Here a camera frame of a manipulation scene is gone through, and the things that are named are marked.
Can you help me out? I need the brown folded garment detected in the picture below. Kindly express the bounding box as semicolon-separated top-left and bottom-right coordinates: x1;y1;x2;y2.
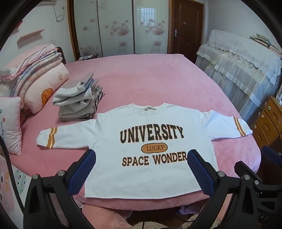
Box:
59;114;93;122

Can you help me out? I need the bed with pink plush blanket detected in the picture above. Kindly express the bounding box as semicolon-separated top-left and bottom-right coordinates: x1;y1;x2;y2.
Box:
9;54;262;212

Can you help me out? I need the white lace furniture cover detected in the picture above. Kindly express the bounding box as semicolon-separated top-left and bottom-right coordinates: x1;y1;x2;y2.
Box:
206;29;282;86

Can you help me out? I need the person's pink plush clothing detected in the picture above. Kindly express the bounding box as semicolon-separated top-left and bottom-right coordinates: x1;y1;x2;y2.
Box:
79;204;133;229

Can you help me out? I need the black white striped folded garment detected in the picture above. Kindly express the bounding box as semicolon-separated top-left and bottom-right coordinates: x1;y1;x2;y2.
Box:
88;85;105;115

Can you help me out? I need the black cable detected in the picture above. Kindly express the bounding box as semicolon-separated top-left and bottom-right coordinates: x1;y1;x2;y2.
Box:
0;138;24;221

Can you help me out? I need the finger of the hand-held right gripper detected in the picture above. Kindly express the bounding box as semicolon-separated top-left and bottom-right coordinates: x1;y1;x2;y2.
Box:
234;161;263;190
262;145;282;174

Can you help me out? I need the stack of books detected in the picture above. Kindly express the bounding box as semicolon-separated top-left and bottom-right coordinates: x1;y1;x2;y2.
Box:
249;33;282;55

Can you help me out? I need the wooden drawer cabinet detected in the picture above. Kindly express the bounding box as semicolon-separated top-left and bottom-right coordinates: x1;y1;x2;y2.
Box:
250;96;282;150

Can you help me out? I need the pile of folded grey clothes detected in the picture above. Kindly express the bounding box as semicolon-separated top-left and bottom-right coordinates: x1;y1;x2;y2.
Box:
58;97;97;120

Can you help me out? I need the pink embroidered cushion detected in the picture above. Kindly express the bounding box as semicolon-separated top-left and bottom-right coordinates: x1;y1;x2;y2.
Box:
0;96;23;156

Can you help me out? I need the lilac cloth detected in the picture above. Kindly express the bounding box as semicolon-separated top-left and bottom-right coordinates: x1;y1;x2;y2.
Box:
177;206;199;217

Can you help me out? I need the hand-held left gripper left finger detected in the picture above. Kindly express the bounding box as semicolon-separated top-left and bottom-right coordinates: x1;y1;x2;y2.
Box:
24;149;97;229

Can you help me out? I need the white printed sweatshirt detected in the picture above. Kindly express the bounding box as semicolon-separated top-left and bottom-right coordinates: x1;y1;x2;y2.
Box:
36;102;253;200

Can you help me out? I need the floral sliding door wardrobe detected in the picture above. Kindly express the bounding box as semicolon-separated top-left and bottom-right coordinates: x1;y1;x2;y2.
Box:
67;0;174;61

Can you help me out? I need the dark wooden headboard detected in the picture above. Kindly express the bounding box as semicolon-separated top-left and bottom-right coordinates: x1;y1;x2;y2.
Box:
56;47;67;65

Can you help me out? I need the white wall cable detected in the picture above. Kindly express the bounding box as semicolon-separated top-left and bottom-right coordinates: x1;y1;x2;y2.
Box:
52;0;66;22

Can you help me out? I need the cartoon printed bed sheet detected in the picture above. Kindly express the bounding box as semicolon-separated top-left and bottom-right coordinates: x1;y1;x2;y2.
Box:
0;154;30;221

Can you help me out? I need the stack of folded clothes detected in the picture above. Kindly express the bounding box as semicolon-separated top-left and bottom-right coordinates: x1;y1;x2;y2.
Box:
52;74;99;107

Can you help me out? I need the brown wooden door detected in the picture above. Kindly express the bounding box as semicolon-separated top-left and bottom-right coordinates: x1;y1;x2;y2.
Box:
167;0;204;63

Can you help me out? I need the light wooden wall shelf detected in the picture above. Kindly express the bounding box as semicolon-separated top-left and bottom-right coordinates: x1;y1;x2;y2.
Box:
18;29;45;42

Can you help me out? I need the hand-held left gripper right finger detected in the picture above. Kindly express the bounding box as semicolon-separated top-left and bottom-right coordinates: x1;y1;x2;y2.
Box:
187;149;259;229

